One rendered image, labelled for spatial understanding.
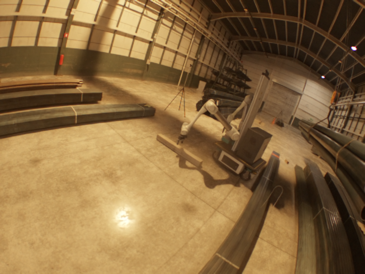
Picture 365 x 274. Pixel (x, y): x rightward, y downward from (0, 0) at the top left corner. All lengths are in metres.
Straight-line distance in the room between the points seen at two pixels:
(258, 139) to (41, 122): 3.57
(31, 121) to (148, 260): 2.60
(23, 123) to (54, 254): 2.12
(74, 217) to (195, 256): 1.13
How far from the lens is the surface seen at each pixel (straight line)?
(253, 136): 2.57
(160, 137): 2.94
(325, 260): 2.14
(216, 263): 1.38
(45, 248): 1.51
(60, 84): 4.91
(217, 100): 5.94
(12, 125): 3.01
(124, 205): 1.68
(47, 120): 3.00
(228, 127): 2.47
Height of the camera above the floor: 1.31
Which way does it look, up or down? 22 degrees down
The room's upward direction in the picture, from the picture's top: 18 degrees clockwise
